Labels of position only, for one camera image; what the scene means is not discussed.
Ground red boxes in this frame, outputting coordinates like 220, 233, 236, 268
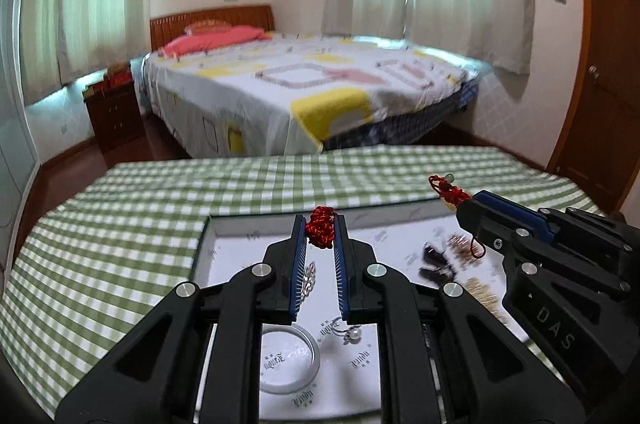
87, 62, 134, 93

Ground dark hair clips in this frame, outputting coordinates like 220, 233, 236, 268
419, 265, 458, 289

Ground green checked tablecloth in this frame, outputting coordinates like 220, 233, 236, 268
0, 144, 623, 424

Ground wooden headboard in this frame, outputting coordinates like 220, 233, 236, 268
149, 4, 277, 51

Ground red pillow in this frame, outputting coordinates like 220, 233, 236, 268
159, 24, 267, 58

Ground red knot ornament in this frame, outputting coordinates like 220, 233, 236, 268
306, 205, 342, 250

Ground white bangle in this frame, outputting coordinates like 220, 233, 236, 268
259, 323, 322, 395

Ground red knot gold pendant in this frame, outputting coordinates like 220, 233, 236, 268
428, 173, 488, 261

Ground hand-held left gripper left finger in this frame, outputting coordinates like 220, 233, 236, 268
52, 214, 307, 424

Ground bed with patterned sheet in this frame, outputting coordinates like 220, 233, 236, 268
130, 32, 482, 157

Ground silver brooch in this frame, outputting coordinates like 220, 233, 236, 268
299, 261, 319, 296

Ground rose gold bracelet pile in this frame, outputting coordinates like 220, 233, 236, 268
446, 231, 474, 263

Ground black hair clip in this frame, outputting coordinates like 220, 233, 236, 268
422, 243, 451, 266

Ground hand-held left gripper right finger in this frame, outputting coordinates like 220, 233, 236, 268
333, 214, 591, 424

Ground frosted glass wardrobe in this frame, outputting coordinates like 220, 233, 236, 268
0, 0, 42, 216

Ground dark wooden nightstand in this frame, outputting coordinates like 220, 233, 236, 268
82, 77, 147, 155

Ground white display tray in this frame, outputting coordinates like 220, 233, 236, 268
190, 199, 532, 424

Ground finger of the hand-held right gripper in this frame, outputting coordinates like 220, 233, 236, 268
455, 199, 632, 293
472, 189, 634, 251

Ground brown wooden door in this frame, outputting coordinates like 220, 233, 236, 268
545, 0, 640, 216

